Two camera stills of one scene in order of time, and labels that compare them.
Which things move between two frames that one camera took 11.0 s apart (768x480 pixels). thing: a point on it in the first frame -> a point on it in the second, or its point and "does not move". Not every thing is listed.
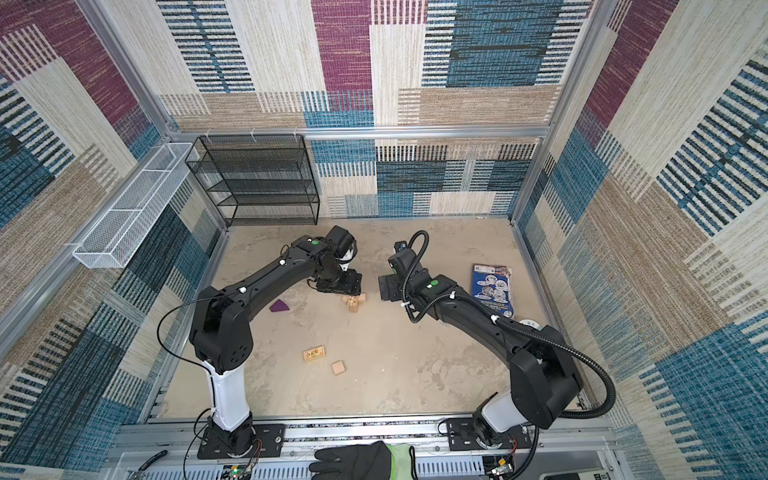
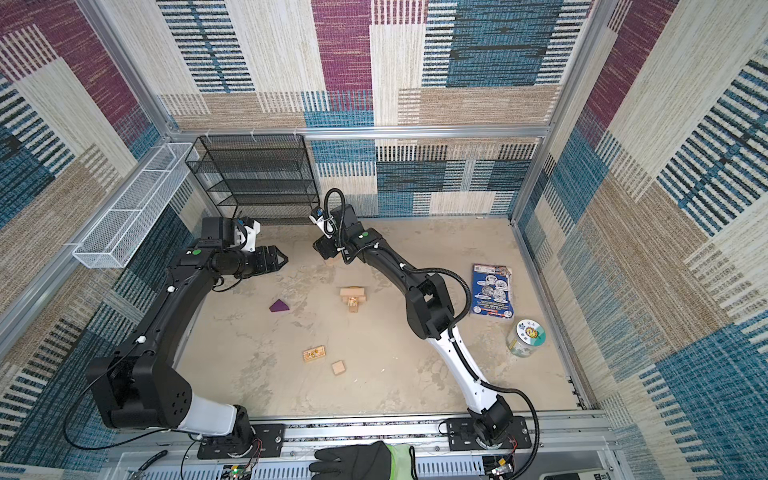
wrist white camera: [348, 255] -> [251, 234]
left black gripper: [352, 286] -> [263, 266]
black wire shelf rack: [258, 178] does not move
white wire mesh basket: [120, 230] does not move
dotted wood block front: [314, 353] does not move
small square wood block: [338, 367] does not move
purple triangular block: [279, 306] does not move
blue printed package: [491, 286] does not move
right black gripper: [388, 288] -> [325, 247]
